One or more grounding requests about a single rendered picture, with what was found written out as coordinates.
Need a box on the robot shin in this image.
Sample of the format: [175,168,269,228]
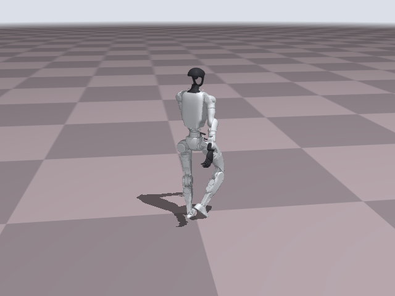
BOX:
[201,171,224,208]
[182,176,193,215]

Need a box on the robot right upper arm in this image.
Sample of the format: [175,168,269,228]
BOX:
[204,94,216,127]

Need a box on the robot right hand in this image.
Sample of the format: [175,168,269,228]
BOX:
[201,143,214,168]

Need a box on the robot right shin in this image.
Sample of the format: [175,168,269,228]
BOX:
[201,171,224,208]

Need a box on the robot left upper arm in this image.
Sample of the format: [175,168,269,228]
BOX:
[175,91,183,116]

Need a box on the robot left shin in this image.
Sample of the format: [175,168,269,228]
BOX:
[182,176,193,215]

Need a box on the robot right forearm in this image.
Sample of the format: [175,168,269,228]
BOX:
[207,119,218,149]

